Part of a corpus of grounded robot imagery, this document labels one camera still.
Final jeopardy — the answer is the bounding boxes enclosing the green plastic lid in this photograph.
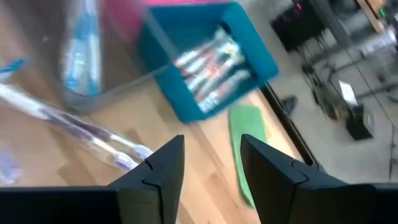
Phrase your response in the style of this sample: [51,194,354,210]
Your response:
[228,104,269,208]

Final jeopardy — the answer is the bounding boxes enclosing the blue plastic bin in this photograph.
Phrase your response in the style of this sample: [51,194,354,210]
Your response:
[138,1,280,124]

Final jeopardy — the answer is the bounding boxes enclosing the blue toothbrush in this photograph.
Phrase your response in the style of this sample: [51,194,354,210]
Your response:
[82,0,103,96]
[60,27,86,94]
[0,57,26,82]

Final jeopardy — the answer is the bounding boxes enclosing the black equipment box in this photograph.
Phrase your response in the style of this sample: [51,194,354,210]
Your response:
[346,104,374,141]

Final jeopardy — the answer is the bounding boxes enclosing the plastic-wrapped toothbrush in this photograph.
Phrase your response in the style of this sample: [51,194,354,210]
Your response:
[0,82,155,160]

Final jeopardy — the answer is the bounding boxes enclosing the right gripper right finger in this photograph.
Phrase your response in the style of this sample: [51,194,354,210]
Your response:
[241,134,348,224]

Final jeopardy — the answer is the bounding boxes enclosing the clear smoky plastic bin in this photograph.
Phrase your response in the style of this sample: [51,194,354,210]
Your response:
[40,0,177,114]

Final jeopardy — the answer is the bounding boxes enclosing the purple toothbrush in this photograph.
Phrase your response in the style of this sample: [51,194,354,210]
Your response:
[46,114,140,171]
[0,141,21,186]

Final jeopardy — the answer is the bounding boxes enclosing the red plastic bin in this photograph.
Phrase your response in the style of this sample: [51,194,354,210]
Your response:
[101,0,233,40]

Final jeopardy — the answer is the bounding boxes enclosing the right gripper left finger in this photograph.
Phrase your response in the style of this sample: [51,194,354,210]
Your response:
[107,135,185,224]

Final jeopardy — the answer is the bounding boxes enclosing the black equipment cart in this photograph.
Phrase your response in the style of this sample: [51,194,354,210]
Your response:
[270,0,327,52]

